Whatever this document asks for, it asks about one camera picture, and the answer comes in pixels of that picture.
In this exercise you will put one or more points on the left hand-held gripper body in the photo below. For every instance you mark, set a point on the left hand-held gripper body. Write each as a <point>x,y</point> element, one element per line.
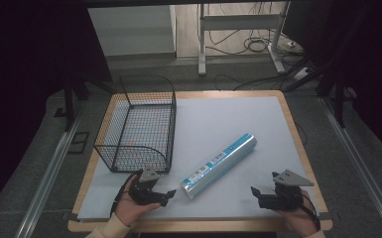
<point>144,191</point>

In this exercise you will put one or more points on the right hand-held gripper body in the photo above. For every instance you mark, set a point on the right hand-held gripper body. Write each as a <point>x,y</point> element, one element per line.
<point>284,196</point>

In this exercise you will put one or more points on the person's left hand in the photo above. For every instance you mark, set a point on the person's left hand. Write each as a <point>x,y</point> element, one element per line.
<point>129,208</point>

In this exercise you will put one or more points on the person's right hand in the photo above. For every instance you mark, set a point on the person's right hand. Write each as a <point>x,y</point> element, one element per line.
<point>297,219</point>

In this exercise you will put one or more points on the blue and white wrapped roll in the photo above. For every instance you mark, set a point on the blue and white wrapped roll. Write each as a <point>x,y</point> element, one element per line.
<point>218,165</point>

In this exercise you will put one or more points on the white table mat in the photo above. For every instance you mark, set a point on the white table mat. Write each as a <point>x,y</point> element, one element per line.
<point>228,115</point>

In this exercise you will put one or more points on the black metal stand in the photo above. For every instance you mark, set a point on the black metal stand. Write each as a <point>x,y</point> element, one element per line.
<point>68,105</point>
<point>339,105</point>

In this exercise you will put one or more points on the white power strip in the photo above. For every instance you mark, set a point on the white power strip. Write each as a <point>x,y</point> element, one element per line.
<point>301,74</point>

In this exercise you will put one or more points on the dark curtain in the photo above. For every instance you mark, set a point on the dark curtain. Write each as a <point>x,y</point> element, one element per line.
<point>377,66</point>
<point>20,49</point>

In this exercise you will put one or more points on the black monitor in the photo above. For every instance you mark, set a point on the black monitor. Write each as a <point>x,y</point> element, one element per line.
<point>296,20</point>

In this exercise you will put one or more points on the grey metal floor rail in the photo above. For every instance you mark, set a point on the grey metal floor rail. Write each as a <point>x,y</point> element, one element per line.
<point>360,168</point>
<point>46,178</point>

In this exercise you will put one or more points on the black floor bracket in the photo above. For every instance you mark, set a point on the black floor bracket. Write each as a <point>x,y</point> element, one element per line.
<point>78,142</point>

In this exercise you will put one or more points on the white metal desk frame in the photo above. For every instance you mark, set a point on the white metal desk frame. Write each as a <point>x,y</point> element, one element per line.
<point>238,22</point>

